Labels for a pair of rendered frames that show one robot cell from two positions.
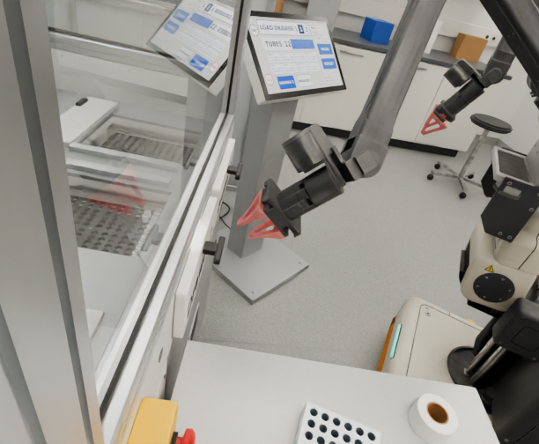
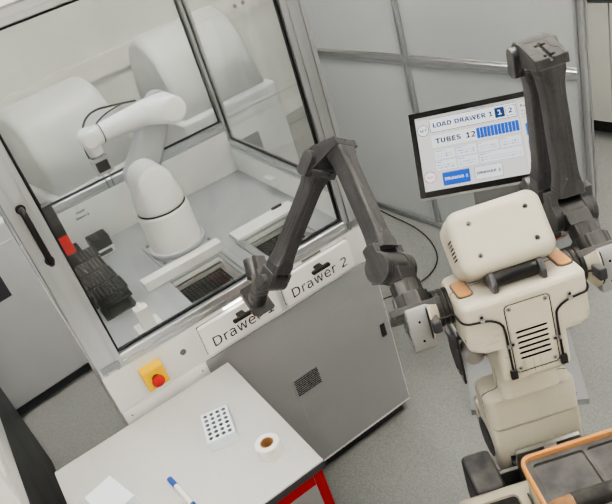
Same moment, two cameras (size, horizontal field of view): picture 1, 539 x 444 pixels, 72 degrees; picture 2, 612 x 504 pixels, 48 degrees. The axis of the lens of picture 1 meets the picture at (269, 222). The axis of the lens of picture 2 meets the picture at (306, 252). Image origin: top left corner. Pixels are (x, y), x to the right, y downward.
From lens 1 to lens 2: 192 cm
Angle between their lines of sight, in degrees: 59
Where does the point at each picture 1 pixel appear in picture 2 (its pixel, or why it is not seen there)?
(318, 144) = (252, 267)
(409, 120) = not seen: outside the picture
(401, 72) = (286, 230)
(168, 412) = (156, 365)
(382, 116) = (275, 255)
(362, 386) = (267, 420)
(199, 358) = (223, 371)
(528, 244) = (480, 391)
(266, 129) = not seen: hidden behind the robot
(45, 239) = (72, 290)
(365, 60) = not seen: outside the picture
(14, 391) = (71, 312)
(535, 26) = (355, 203)
